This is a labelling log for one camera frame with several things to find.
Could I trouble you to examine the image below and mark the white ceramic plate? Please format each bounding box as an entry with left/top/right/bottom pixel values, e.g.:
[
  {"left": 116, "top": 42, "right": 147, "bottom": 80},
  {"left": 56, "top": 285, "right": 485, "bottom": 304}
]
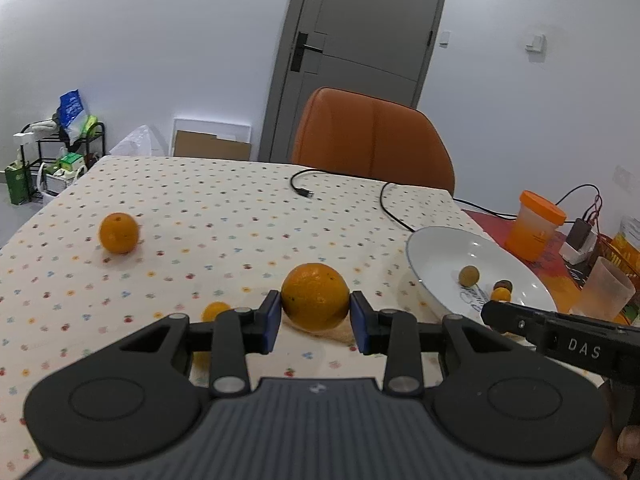
[{"left": 406, "top": 226, "right": 556, "bottom": 323}]

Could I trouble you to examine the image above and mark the person's right hand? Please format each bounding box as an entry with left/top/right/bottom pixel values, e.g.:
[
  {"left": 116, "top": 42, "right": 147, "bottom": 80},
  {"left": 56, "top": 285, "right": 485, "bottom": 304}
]
[{"left": 591, "top": 379, "right": 640, "bottom": 479}]

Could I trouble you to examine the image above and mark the grey entrance door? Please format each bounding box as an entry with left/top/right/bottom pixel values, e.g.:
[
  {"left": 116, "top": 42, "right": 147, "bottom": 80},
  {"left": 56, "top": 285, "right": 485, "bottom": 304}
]
[{"left": 257, "top": 0, "right": 445, "bottom": 162}]

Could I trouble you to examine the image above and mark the clear plastic bag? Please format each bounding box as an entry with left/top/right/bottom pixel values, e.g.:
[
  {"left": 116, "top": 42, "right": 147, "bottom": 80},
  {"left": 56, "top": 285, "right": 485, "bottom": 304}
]
[{"left": 110, "top": 125, "right": 167, "bottom": 156}]

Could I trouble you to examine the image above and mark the black usb cable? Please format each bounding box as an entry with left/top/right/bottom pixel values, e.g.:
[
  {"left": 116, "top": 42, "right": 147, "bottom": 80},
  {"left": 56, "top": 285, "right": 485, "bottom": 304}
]
[{"left": 290, "top": 168, "right": 419, "bottom": 233}]

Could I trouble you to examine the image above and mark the single orange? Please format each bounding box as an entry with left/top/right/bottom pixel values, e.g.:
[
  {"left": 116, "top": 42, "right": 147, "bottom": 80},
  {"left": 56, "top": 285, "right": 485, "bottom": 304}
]
[{"left": 99, "top": 212, "right": 140, "bottom": 255}]

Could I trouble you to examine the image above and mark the black power adapter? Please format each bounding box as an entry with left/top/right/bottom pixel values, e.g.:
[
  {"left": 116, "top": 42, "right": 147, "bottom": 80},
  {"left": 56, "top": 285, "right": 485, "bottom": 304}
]
[{"left": 565, "top": 218, "right": 591, "bottom": 252}]

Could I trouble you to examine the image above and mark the green-yellow small fruit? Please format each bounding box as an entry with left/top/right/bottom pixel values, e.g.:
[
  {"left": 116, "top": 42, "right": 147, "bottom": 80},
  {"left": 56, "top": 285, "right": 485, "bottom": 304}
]
[{"left": 458, "top": 266, "right": 480, "bottom": 288}]

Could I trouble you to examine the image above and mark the green carton box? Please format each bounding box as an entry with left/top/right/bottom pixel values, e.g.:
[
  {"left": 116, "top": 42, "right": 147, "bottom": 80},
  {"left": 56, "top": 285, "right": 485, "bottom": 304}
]
[{"left": 4, "top": 162, "right": 32, "bottom": 205}]

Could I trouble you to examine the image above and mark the white wall switch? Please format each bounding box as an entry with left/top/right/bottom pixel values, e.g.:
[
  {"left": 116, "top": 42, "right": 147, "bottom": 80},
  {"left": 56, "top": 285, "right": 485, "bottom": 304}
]
[{"left": 525, "top": 34, "right": 546, "bottom": 54}]

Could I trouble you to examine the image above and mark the colourful red yellow mat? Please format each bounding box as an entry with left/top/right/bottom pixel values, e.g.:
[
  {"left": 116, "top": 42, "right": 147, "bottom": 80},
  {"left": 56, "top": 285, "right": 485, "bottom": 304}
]
[{"left": 463, "top": 207, "right": 586, "bottom": 313}]

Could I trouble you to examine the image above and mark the large orange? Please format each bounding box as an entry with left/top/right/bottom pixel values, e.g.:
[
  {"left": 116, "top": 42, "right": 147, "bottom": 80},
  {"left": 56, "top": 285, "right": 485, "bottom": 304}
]
[{"left": 280, "top": 263, "right": 349, "bottom": 333}]

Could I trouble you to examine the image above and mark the ribbed clear glass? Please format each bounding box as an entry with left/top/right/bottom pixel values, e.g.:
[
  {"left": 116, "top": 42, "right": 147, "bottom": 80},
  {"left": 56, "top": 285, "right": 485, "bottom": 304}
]
[{"left": 570, "top": 257, "right": 636, "bottom": 322}]

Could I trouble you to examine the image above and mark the small yellow orange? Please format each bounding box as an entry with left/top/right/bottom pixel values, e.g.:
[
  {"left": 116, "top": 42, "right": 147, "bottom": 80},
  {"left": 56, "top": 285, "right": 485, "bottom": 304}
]
[
  {"left": 201, "top": 301, "right": 231, "bottom": 323},
  {"left": 490, "top": 287, "right": 511, "bottom": 302}
]

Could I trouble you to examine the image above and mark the orange lidded plastic cup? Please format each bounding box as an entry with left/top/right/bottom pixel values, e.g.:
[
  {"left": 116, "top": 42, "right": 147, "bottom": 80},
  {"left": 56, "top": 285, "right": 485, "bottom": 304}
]
[{"left": 503, "top": 191, "right": 566, "bottom": 262}]

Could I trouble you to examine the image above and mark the small peeled pomelo segment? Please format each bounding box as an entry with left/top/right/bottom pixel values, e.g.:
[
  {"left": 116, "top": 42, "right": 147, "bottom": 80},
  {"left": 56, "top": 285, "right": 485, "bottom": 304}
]
[{"left": 284, "top": 316, "right": 355, "bottom": 347}]

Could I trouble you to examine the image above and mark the orange wire basket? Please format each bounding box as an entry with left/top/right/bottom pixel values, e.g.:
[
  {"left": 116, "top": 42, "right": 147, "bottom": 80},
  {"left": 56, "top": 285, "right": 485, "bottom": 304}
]
[{"left": 594, "top": 234, "right": 639, "bottom": 278}]

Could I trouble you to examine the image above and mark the white power strip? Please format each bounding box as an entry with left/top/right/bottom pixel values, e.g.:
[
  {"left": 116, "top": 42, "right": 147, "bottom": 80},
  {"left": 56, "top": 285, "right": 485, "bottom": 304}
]
[{"left": 559, "top": 240, "right": 596, "bottom": 266}]

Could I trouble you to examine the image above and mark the blue plastic bag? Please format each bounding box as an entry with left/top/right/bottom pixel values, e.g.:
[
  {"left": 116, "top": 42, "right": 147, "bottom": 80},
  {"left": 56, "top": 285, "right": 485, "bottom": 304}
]
[{"left": 58, "top": 90, "right": 88, "bottom": 142}]

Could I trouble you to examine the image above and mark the orange leather chair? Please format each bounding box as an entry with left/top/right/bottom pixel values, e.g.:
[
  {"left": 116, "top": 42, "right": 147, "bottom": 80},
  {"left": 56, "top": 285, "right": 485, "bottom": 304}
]
[{"left": 291, "top": 88, "right": 456, "bottom": 193}]

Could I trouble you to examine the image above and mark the white framed cardboard panel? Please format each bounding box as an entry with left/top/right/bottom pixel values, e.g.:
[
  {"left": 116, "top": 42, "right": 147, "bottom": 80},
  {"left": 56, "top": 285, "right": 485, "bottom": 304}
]
[{"left": 171, "top": 118, "right": 252, "bottom": 162}]

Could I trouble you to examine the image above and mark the floral patterned tablecloth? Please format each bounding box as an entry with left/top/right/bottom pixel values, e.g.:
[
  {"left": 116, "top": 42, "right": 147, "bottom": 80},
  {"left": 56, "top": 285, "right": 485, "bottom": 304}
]
[{"left": 0, "top": 154, "right": 606, "bottom": 480}]

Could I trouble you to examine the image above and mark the black metal shelf rack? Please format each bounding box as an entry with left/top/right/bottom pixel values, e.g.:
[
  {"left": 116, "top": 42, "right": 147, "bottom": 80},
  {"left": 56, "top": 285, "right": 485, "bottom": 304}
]
[{"left": 14, "top": 117, "right": 106, "bottom": 198}]

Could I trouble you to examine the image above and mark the black door handle lock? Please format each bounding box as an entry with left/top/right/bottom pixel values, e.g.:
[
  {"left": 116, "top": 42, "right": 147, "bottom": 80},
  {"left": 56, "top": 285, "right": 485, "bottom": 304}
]
[{"left": 290, "top": 32, "right": 323, "bottom": 73}]

